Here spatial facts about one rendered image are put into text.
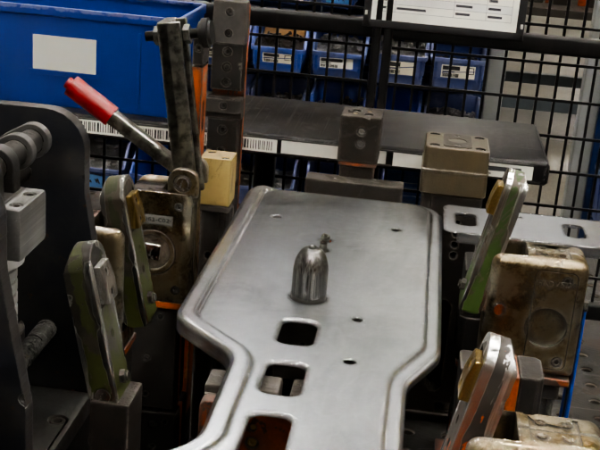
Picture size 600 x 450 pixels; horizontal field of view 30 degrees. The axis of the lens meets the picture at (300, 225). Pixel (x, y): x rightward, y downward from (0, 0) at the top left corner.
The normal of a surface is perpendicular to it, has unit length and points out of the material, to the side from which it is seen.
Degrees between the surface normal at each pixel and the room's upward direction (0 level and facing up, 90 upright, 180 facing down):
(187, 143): 90
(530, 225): 0
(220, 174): 90
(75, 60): 90
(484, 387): 90
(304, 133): 0
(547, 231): 0
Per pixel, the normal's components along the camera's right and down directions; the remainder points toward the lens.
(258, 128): 0.07, -0.95
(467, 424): -0.12, 0.31
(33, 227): 0.99, 0.11
